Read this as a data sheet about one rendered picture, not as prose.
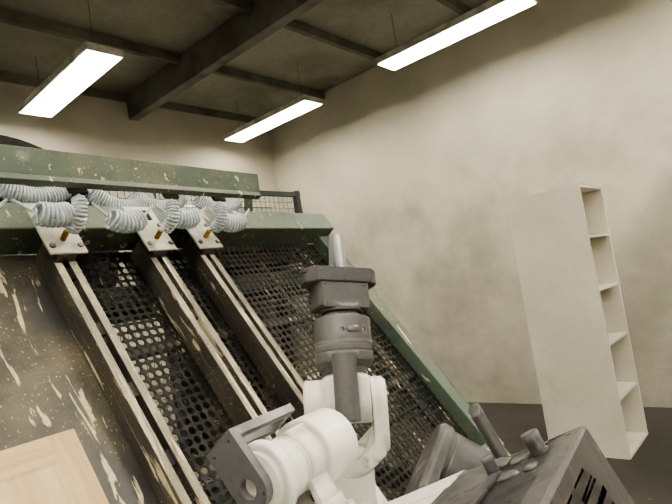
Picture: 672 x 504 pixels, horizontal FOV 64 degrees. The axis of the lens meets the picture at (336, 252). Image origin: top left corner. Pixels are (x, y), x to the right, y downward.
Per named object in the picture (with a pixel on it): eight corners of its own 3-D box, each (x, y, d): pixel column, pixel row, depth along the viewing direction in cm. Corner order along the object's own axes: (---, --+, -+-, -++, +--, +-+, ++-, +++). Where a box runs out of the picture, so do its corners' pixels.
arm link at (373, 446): (382, 370, 82) (388, 456, 82) (324, 374, 82) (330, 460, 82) (386, 382, 75) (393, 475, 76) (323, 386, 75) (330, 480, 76)
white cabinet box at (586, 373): (630, 459, 387) (578, 184, 401) (550, 452, 425) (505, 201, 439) (648, 434, 432) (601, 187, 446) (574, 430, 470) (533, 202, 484)
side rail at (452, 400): (467, 457, 204) (487, 441, 199) (305, 253, 247) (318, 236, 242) (475, 450, 210) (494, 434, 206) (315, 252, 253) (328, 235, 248)
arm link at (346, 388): (371, 348, 85) (378, 422, 82) (305, 353, 85) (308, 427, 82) (374, 335, 75) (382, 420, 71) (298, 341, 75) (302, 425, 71)
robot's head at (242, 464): (351, 461, 47) (298, 393, 50) (294, 501, 39) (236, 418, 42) (310, 502, 49) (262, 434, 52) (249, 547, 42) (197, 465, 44)
